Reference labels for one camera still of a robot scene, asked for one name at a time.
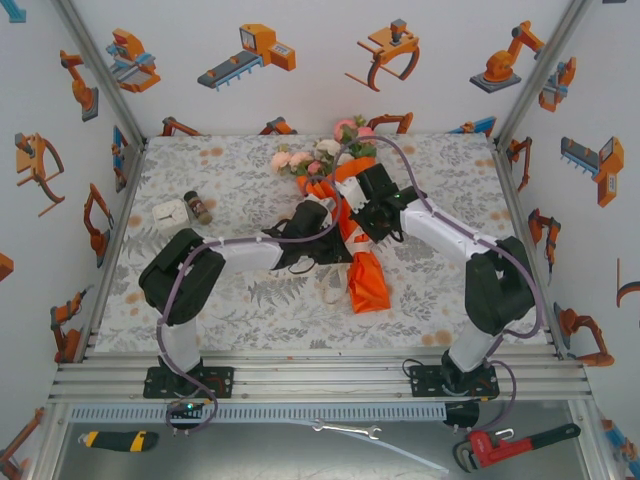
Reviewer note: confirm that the brown spice jar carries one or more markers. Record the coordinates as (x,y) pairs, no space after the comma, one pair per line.
(199,206)

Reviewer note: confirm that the aluminium corner post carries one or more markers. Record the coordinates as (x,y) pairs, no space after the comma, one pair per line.
(102,75)
(539,75)

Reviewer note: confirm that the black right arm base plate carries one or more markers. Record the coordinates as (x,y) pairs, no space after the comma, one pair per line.
(425,382)

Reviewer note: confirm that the silver open-end wrench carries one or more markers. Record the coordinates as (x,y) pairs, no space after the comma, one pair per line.
(345,428)

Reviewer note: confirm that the yellow black utility knife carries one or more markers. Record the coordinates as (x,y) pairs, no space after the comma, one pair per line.
(120,441)

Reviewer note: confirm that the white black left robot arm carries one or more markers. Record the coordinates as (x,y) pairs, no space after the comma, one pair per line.
(245,255)

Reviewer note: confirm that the cream lace ribbon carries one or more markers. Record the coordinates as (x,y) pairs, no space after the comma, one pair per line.
(361,246)

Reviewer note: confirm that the white square table clock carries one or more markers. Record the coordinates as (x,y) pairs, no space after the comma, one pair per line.
(169,216)

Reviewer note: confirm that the black mounting bracket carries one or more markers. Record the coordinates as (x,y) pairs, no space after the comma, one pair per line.
(462,414)

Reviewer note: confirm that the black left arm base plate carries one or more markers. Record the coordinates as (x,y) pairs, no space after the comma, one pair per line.
(220,382)

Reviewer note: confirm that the grey floral table mat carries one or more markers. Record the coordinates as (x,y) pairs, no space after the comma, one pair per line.
(450,165)

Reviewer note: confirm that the small green-lit circuit board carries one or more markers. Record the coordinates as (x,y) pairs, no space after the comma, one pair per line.
(186,407)

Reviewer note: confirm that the pink white artificial flower bunch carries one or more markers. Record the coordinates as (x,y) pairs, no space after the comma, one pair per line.
(327,146)

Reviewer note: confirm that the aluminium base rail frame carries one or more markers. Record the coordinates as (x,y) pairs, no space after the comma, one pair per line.
(320,385)

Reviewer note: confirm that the orange wrapping paper sheet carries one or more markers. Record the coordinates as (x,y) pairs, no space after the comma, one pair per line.
(367,290)

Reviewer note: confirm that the aluminium side rail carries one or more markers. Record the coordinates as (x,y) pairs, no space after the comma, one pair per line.
(506,165)
(132,175)

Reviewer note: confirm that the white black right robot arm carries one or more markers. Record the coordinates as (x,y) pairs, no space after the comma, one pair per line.
(450,230)

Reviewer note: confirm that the red pipe wrench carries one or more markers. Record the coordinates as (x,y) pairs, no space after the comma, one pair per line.
(480,445)

